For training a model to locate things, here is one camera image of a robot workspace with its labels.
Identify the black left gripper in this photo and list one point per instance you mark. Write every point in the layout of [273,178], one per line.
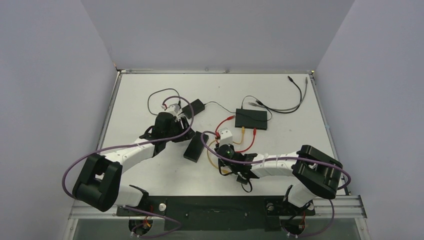
[181,124]

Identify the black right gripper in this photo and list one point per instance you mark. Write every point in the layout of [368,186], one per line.
[224,164]

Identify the small black wall plug adapter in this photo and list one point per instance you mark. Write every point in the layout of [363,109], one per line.
[242,180]

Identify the black ribbed power adapter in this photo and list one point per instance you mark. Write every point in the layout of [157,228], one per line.
[195,147]

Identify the black network switch box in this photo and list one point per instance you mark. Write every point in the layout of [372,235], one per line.
[251,119]

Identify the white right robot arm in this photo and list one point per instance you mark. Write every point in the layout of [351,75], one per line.
[318,174]

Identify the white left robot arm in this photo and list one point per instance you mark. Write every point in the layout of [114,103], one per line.
[99,182]

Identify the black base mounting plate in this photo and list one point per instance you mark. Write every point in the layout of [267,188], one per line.
[225,213]

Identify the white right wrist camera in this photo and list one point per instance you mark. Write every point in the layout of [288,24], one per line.
[225,137]

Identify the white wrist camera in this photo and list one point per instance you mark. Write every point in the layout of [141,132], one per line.
[225,137]
[174,110]

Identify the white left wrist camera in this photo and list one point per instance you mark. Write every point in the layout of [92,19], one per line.
[174,110]

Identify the aluminium frame rail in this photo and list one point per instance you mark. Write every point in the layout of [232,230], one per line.
[345,206]

